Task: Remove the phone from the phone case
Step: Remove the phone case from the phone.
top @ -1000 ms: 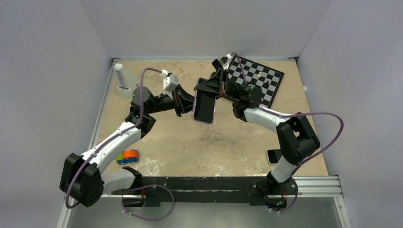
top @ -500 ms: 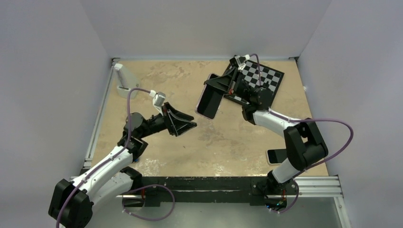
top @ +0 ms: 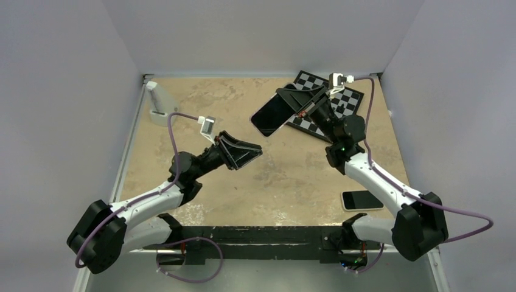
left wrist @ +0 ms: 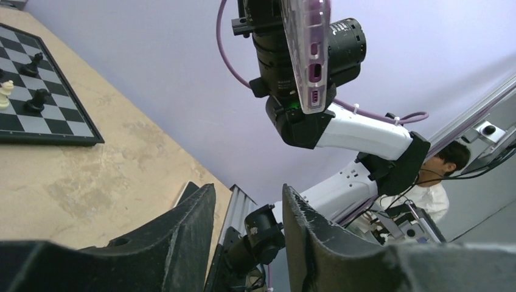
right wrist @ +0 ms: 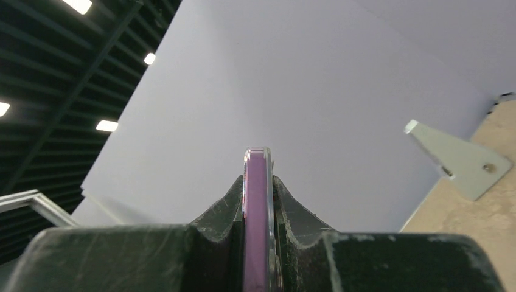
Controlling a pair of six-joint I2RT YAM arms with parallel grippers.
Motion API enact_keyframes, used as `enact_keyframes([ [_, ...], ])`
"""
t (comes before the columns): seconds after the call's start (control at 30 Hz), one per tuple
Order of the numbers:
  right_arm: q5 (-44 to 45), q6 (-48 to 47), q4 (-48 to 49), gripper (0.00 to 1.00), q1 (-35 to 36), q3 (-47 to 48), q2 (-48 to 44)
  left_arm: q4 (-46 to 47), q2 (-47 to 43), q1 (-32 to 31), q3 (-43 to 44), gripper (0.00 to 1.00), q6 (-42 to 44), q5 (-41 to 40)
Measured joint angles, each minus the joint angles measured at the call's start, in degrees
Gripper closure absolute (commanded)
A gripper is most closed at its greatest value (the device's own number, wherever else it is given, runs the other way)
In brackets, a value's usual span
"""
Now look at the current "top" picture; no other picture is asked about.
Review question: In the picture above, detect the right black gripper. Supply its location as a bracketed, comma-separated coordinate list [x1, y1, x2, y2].
[276, 85, 340, 144]

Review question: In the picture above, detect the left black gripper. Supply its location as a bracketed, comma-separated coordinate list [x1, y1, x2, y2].
[191, 130, 262, 180]

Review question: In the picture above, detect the phone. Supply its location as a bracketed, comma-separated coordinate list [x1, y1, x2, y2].
[341, 190, 385, 211]
[249, 93, 296, 137]

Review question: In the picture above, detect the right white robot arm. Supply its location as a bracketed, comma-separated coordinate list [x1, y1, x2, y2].
[276, 86, 449, 262]

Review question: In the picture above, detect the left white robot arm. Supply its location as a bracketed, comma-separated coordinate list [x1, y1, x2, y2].
[66, 131, 263, 274]

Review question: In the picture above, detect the phone in white case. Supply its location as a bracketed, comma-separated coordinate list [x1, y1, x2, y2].
[341, 190, 385, 211]

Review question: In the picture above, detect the black chess piece right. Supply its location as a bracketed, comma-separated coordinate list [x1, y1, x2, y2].
[336, 105, 346, 114]

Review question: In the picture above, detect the black white chessboard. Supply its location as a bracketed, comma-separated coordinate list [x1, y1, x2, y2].
[286, 71, 364, 142]

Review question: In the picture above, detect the white dispenser stand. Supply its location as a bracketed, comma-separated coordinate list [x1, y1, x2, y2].
[145, 81, 180, 127]

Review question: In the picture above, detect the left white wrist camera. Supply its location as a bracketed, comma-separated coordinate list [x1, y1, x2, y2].
[197, 116, 216, 144]

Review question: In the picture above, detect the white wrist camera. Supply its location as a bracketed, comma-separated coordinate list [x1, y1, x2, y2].
[197, 116, 216, 144]
[327, 72, 355, 99]

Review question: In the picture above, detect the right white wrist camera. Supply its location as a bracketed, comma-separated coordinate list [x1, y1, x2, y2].
[327, 72, 355, 99]

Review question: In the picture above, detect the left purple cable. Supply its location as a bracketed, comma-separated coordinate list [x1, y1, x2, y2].
[74, 113, 200, 270]

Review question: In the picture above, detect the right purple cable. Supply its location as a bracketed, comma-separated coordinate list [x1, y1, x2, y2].
[352, 75, 495, 245]

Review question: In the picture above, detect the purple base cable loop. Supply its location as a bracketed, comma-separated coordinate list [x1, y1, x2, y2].
[156, 235, 225, 284]

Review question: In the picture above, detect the aluminium frame rail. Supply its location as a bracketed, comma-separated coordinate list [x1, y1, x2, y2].
[110, 83, 145, 203]

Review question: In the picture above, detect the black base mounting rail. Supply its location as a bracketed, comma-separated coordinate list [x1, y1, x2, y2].
[159, 226, 371, 269]

